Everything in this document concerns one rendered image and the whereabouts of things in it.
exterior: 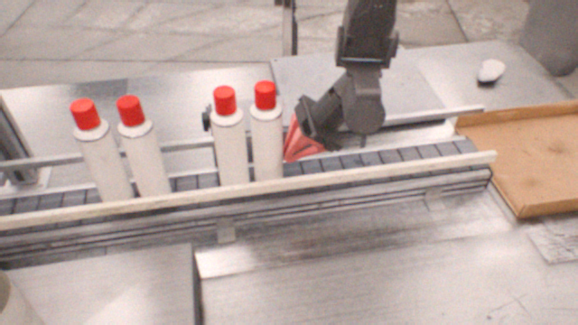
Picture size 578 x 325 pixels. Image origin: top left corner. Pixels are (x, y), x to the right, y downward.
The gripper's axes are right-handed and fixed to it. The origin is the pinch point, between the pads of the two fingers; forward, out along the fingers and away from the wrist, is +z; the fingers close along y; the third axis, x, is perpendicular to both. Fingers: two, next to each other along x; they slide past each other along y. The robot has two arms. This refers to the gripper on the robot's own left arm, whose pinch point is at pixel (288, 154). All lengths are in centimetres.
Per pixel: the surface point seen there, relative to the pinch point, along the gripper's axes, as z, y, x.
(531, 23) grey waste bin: -50, -148, 173
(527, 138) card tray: -26, -6, 47
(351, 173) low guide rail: -5.0, 4.6, 9.2
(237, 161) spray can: 3.5, 2.6, -8.8
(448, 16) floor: -21, -211, 181
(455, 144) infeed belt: -16.9, -2.3, 29.6
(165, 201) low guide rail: 15.5, 4.4, -14.9
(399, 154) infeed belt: -9.5, -1.9, 20.9
